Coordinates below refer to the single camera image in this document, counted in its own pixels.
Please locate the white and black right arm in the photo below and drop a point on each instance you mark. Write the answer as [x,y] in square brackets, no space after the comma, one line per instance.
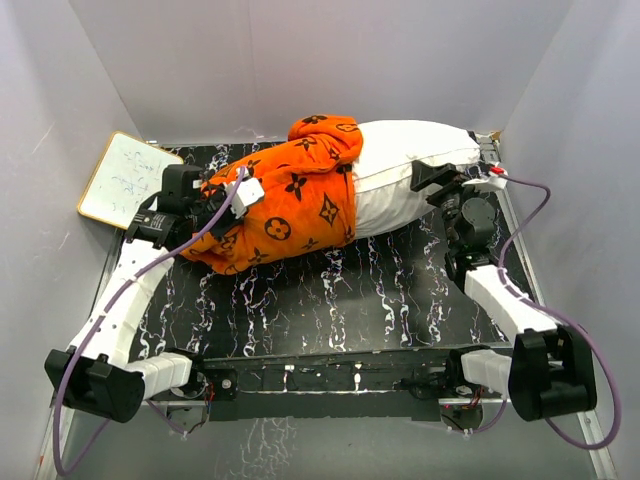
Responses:
[550,371]

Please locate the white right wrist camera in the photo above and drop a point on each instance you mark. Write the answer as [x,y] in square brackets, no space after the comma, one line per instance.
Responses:
[490,179]

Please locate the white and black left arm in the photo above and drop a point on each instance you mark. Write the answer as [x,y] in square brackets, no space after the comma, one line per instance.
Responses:
[94,373]

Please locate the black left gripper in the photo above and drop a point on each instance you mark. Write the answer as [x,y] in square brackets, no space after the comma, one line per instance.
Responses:
[231,221]

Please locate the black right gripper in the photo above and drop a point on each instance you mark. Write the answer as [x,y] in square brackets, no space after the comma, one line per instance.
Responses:
[425,176]

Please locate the white board with wooden frame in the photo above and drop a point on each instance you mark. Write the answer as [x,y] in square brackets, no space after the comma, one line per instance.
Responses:
[128,172]

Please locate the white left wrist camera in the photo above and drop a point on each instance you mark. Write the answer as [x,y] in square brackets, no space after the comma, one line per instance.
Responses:
[244,194]

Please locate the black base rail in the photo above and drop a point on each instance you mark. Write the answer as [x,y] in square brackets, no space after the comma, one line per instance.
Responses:
[402,383]

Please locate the white pillow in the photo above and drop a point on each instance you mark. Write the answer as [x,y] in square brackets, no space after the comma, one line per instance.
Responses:
[382,172]

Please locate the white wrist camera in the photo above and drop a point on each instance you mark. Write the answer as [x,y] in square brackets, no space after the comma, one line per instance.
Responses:
[490,179]
[244,194]

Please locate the orange patterned plush pillowcase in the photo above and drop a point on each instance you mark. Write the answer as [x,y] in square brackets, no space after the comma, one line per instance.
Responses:
[309,201]

